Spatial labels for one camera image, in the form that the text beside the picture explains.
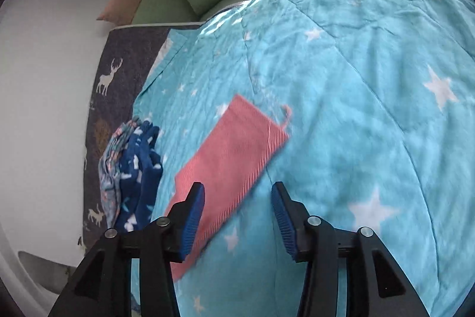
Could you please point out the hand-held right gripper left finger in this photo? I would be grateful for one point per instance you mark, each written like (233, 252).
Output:
(193, 224)

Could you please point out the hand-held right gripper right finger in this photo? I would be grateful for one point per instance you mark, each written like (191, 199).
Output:
(284, 224)

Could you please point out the pink knit pants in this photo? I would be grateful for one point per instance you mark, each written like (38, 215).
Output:
(237, 153)

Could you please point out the navy printed garment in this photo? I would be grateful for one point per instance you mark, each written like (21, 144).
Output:
(143, 176)

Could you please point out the light floral garment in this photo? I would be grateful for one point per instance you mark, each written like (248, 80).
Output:
(109, 168)

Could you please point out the blue star-print blanket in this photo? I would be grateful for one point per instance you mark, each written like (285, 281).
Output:
(352, 79)

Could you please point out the dark deer-print bed sheet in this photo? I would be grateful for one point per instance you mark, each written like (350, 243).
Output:
(122, 53)

